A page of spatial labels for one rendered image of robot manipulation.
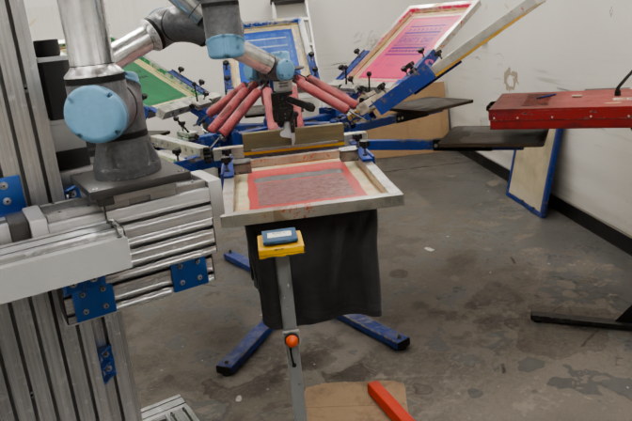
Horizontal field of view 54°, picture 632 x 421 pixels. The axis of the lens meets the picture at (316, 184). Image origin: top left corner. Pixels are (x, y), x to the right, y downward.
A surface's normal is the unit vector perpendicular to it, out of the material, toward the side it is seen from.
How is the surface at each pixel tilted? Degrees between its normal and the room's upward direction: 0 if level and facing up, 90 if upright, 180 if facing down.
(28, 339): 90
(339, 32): 90
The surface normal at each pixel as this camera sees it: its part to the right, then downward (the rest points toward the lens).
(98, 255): 0.51, 0.18
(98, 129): 0.11, 0.36
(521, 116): -0.39, 0.28
